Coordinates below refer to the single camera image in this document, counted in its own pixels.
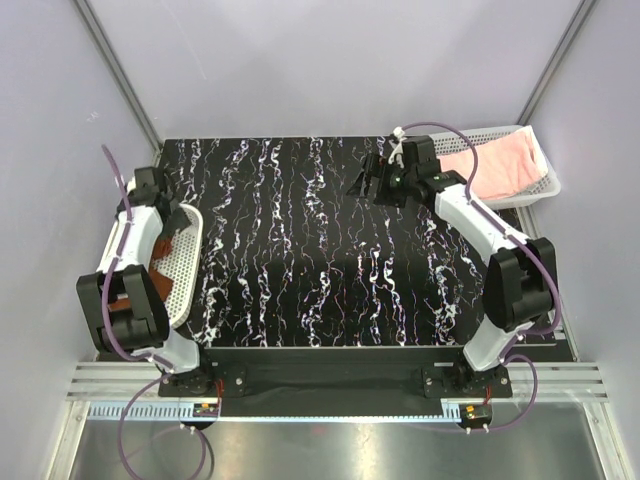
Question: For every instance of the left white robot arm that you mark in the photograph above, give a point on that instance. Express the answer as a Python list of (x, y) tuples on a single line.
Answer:
[(143, 287)]

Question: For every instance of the controller board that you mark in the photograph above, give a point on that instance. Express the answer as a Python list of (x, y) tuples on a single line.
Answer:
[(206, 410), (477, 413)]

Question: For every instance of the empty white mesh basket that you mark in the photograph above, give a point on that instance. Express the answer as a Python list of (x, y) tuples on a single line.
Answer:
[(461, 155)]

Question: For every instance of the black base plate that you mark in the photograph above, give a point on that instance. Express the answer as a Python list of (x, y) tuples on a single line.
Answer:
[(433, 372)]

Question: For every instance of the left controller board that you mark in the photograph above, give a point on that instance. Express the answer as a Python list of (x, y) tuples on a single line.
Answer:
[(206, 410)]

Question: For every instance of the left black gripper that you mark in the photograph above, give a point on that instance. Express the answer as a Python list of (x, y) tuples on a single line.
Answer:
[(178, 219)]

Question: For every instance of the white basket with towels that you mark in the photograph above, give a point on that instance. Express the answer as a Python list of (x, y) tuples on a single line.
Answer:
[(132, 239)]

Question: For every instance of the pink towel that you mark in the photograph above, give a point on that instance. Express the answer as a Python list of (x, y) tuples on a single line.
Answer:
[(509, 165)]

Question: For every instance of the slotted cable duct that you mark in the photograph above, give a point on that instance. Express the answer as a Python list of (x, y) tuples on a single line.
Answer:
[(164, 411)]

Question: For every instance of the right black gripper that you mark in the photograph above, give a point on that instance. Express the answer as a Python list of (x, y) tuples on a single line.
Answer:
[(378, 167)]

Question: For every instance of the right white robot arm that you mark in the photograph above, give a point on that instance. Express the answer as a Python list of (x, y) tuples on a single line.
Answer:
[(520, 284)]

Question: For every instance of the right controller board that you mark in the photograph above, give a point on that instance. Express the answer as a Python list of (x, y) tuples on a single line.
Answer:
[(477, 413)]

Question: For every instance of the black marble pattern mat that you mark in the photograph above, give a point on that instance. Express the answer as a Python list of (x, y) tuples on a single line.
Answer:
[(288, 259)]

